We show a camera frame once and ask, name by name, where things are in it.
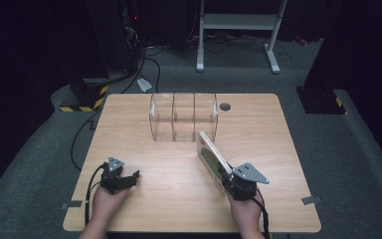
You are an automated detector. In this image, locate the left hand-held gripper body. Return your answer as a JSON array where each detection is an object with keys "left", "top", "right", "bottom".
[{"left": 98, "top": 156, "right": 127, "bottom": 195}]

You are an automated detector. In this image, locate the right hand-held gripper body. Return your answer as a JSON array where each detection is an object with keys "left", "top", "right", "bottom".
[{"left": 224, "top": 161, "right": 271, "bottom": 202}]

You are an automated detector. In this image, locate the green leaf picture book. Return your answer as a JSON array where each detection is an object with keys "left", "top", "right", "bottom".
[{"left": 196, "top": 129, "right": 235, "bottom": 196}]

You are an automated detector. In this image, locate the clear acrylic divided organizer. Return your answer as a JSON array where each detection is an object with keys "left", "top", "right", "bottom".
[{"left": 148, "top": 92, "right": 220, "bottom": 143}]

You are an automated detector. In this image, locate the person's right hand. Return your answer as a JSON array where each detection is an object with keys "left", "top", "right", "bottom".
[{"left": 227, "top": 190, "right": 266, "bottom": 231}]

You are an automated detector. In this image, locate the person's left hand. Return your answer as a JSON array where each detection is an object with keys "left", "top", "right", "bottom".
[{"left": 90, "top": 184, "right": 131, "bottom": 227}]

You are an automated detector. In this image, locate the grey tape strip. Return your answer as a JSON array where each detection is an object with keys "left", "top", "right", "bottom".
[
  {"left": 300, "top": 195, "right": 322, "bottom": 206},
  {"left": 61, "top": 199, "right": 84, "bottom": 210}
]

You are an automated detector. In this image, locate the white power adapter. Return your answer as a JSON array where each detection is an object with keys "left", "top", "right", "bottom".
[{"left": 135, "top": 77, "right": 154, "bottom": 94}]

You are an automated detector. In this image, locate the dark equipment rack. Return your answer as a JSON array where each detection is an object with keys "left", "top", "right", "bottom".
[{"left": 120, "top": 0, "right": 147, "bottom": 76}]

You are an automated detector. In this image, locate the small red floor object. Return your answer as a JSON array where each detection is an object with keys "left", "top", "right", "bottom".
[{"left": 293, "top": 34, "right": 310, "bottom": 47}]

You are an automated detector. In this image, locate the white metal stand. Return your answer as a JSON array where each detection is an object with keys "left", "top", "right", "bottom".
[{"left": 195, "top": 0, "right": 289, "bottom": 75}]

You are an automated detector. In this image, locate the left hand-held gripper black cable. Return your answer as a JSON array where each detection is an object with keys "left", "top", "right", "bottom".
[{"left": 84, "top": 162, "right": 109, "bottom": 227}]

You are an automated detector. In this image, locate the hand-held gripper black cable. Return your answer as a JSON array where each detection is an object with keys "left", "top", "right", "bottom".
[
  {"left": 84, "top": 162, "right": 109, "bottom": 227},
  {"left": 251, "top": 189, "right": 274, "bottom": 239}
]

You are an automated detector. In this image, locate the right hand-held gripper black cable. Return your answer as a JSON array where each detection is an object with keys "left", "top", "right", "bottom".
[{"left": 251, "top": 189, "right": 274, "bottom": 239}]

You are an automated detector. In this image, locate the black floor cable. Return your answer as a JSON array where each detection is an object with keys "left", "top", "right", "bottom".
[
  {"left": 120, "top": 46, "right": 164, "bottom": 95},
  {"left": 70, "top": 109, "right": 102, "bottom": 172}
]

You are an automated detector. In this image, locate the black post yellow striped base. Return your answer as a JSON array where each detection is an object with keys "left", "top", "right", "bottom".
[
  {"left": 59, "top": 77, "right": 109, "bottom": 114},
  {"left": 294, "top": 85, "right": 348, "bottom": 116}
]

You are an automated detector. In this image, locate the bundle of floor cables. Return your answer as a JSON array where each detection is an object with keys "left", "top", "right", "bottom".
[{"left": 185, "top": 30, "right": 271, "bottom": 55}]

